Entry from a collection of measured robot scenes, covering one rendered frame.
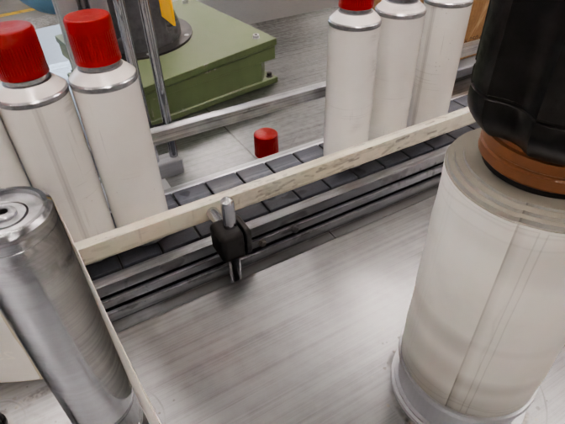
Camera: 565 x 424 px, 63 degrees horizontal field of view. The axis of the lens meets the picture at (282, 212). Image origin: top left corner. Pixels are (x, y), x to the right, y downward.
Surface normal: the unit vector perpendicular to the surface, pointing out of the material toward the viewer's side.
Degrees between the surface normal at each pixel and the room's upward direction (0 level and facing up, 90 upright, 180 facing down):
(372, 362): 0
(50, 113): 90
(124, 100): 90
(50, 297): 90
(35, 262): 90
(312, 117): 0
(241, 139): 0
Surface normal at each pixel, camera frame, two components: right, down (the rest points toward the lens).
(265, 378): -0.02, -0.77
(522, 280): -0.37, 0.56
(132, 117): 0.83, 0.34
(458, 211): -0.94, 0.26
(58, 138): 0.66, 0.47
